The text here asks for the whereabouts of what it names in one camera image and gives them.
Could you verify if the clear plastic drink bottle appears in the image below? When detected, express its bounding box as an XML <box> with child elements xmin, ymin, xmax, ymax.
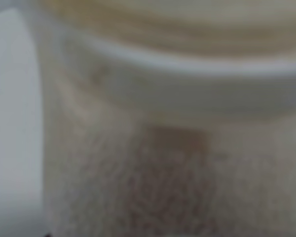
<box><xmin>19</xmin><ymin>0</ymin><xmax>296</xmax><ymax>237</ymax></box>

